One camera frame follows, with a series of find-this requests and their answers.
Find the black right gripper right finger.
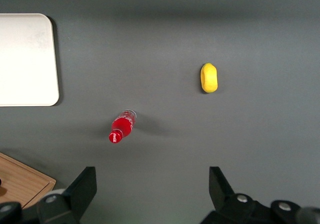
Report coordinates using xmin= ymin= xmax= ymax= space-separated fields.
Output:
xmin=199 ymin=166 xmax=301 ymax=224

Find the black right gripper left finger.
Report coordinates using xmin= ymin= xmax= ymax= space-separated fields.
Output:
xmin=0 ymin=166 xmax=98 ymax=224

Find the wooden drawer cabinet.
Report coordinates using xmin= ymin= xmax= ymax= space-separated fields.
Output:
xmin=0 ymin=152 xmax=57 ymax=210

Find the red cola bottle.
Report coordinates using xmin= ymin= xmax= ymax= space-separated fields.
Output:
xmin=108 ymin=109 xmax=138 ymax=144

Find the yellow lemon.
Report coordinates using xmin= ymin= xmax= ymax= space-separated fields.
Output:
xmin=200 ymin=62 xmax=219 ymax=94

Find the beige rectangular tray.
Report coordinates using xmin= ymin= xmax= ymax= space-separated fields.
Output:
xmin=0 ymin=13 xmax=60 ymax=107

